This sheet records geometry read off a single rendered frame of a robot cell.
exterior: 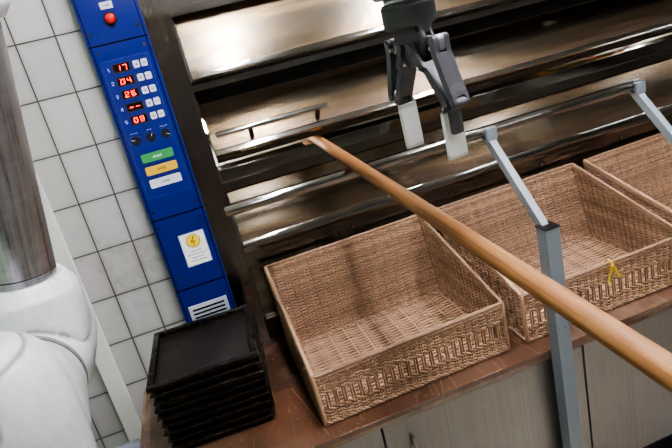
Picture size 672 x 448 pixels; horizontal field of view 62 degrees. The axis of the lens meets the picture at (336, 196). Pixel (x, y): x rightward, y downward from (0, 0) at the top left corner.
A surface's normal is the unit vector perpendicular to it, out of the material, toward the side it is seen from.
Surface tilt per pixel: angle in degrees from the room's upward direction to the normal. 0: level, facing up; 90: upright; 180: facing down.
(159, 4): 90
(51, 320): 76
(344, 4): 70
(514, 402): 90
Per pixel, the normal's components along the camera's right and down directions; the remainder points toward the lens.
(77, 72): 0.28, 0.25
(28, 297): 0.37, -0.48
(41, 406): 0.83, -0.24
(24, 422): 0.71, -0.13
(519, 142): 0.18, -0.08
